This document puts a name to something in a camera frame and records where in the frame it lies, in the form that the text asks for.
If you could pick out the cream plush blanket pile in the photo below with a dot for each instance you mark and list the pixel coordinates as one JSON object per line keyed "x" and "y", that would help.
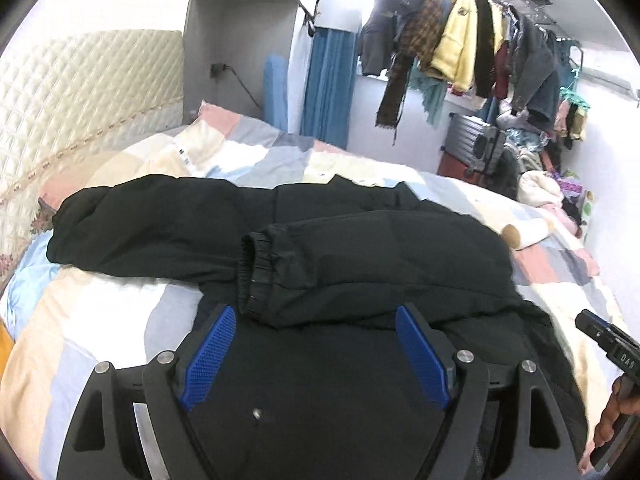
{"x": 537, "y": 188}

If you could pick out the plaid scarf hanging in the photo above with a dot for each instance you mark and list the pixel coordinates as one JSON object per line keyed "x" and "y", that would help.
{"x": 419, "y": 34}

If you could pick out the denim jacket hanging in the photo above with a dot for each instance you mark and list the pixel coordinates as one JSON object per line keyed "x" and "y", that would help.
{"x": 534, "y": 73}

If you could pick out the yellow fleece jacket hanging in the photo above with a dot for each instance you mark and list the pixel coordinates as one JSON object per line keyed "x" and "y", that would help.
{"x": 453, "y": 59}

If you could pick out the white cylindrical bolster pillow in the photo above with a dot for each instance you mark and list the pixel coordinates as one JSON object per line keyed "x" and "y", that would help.
{"x": 527, "y": 233}

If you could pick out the patchwork pillow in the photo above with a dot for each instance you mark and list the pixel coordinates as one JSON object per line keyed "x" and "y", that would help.
{"x": 107, "y": 169}

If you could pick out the yellow cartoon pillow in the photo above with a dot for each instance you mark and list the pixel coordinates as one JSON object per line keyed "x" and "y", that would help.
{"x": 6, "y": 346}

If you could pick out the dark grey jacket hanging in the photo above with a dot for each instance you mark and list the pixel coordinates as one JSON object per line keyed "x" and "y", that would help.
{"x": 377, "y": 38}

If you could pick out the grey ribbed suitcase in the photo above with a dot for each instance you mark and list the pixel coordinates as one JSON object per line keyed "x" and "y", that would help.
{"x": 475, "y": 143}

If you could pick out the blue folded board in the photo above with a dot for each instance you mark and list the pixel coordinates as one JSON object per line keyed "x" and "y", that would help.
{"x": 275, "y": 88}

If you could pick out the black coat hanging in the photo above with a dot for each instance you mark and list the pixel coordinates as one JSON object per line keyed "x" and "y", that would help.
{"x": 485, "y": 50}

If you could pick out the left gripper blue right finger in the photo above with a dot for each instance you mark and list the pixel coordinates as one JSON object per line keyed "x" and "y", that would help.
{"x": 428, "y": 353}

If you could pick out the green clip sock hanger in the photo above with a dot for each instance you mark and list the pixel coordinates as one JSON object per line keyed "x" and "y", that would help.
{"x": 572, "y": 62}

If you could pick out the black wall charger with cable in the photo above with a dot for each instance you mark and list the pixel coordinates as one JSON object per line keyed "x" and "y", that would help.
{"x": 217, "y": 69}

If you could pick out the black puffer jacket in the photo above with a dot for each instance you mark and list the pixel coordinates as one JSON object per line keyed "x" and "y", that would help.
{"x": 316, "y": 384}

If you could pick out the blue curtain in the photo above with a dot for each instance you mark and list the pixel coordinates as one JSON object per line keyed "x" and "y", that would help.
{"x": 330, "y": 86}

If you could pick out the person right hand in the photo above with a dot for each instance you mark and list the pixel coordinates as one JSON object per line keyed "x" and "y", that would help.
{"x": 615, "y": 407}

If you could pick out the cream quilted headboard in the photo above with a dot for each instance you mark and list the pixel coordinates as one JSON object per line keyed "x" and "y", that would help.
{"x": 70, "y": 99}

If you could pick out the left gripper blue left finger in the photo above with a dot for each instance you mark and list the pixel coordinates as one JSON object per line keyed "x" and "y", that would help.
{"x": 201, "y": 355}

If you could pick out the patchwork checkered quilt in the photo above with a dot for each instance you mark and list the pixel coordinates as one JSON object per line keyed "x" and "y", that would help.
{"x": 68, "y": 323}

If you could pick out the white air conditioner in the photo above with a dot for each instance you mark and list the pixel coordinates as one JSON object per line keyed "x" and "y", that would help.
{"x": 616, "y": 83}

